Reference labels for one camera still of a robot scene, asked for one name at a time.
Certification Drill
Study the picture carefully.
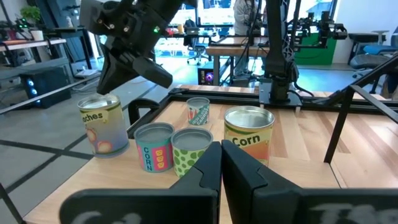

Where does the grey office chair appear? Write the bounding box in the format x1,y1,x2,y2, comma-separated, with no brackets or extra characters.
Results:
348,52,398,79

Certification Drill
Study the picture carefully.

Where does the person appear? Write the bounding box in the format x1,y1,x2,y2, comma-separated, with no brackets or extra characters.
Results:
233,0,266,77

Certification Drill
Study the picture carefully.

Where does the black office chair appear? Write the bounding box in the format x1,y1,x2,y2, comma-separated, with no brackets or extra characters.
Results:
183,18,210,67

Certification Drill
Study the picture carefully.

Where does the green potted plant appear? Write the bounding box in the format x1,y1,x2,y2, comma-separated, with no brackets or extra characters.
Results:
19,5,43,32

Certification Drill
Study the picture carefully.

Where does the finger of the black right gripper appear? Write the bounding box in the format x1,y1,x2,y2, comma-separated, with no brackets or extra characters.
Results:
96,45,140,96
132,55,174,90

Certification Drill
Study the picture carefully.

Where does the computer with pink light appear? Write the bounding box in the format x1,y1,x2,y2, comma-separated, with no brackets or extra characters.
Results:
197,60,216,86

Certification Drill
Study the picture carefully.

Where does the black table edge frame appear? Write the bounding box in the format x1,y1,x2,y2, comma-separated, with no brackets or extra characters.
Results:
126,87,398,139

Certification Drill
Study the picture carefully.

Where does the wooden workbench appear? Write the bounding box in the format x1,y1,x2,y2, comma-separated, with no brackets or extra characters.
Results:
0,37,68,54

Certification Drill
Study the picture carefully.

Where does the green cabinet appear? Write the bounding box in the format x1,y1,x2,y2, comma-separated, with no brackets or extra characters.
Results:
293,32,338,67

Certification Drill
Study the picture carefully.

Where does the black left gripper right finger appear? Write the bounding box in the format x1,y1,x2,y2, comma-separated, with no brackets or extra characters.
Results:
221,139,398,224

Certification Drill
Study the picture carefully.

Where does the wooden background table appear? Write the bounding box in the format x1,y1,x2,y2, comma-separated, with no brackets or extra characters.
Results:
205,35,272,86

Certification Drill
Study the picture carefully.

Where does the yellow peaches can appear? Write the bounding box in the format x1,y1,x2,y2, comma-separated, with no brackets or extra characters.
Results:
76,93,131,159

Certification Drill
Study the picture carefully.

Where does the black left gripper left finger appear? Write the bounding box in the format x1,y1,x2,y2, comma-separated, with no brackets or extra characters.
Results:
58,140,223,224

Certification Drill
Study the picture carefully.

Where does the small teal carrot can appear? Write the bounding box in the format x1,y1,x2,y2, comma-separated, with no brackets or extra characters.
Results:
186,96,211,126

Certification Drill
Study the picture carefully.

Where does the black table handle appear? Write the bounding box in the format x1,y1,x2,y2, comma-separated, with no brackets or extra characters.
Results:
127,98,160,126

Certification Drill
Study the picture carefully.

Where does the grey metal rail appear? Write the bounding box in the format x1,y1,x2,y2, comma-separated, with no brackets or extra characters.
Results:
0,72,102,116

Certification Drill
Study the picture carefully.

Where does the white plant pot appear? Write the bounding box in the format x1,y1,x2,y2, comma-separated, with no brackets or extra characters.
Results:
30,29,45,42

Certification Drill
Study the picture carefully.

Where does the small teal pink corn can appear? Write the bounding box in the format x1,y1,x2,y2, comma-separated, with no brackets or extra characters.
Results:
133,121,176,174

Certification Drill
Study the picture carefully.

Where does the black computer with blue lights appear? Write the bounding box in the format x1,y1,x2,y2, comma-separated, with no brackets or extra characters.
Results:
18,65,73,110

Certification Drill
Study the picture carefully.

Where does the large orange corn can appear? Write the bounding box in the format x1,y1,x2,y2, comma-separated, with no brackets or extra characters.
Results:
223,105,276,167

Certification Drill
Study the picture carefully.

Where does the blue office chair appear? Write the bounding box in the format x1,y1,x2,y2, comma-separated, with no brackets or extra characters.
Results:
362,26,398,57

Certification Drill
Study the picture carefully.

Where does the green dotted can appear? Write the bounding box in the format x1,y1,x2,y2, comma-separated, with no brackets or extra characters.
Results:
170,126,215,179

